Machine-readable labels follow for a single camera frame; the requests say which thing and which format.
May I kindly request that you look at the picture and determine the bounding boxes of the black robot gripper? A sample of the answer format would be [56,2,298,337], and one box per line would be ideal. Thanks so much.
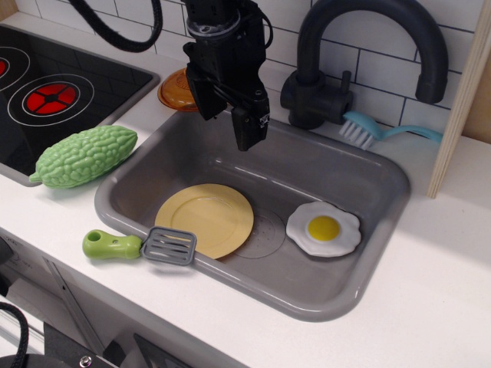
[183,18,269,152]

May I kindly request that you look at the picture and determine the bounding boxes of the green handled grey spatula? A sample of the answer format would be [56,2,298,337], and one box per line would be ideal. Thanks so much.
[82,226,197,266]

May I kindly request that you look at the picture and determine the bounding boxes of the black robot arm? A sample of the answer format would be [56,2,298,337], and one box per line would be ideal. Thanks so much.
[183,1,272,151]

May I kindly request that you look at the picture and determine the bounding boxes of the yellow plastic plate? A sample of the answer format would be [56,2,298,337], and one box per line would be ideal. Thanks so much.
[154,183,254,259]

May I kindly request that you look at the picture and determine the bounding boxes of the grey plastic sink basin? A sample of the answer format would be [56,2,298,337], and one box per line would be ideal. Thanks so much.
[95,112,410,322]

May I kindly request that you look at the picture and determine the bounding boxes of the orange transparent lid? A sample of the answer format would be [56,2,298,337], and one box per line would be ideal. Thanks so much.
[157,68,198,112]

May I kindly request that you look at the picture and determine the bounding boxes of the black toy faucet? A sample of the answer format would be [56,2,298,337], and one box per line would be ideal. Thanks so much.
[280,1,449,130]

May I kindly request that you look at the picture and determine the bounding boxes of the light blue dish brush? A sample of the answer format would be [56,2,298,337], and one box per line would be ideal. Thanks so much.
[339,111,443,150]

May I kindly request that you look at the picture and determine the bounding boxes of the toy fried egg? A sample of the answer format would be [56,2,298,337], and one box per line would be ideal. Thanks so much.
[286,201,362,258]

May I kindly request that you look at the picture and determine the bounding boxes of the green toy bitter melon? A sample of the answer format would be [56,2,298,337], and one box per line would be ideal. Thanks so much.
[29,125,137,189]

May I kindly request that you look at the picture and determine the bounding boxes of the black toy stove top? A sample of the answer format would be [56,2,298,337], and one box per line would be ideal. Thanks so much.
[1,25,160,186]

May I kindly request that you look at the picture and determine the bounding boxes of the wooden side panel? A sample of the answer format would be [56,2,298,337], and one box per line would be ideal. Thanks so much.
[427,0,490,199]

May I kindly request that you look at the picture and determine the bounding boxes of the black base with screw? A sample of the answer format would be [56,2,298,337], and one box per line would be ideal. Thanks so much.
[1,325,131,367]

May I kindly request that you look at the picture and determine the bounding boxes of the black braided cable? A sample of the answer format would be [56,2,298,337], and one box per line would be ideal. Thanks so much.
[68,0,163,54]

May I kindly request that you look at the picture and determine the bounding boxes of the black cable lower left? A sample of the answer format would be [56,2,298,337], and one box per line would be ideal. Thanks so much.
[0,301,31,368]

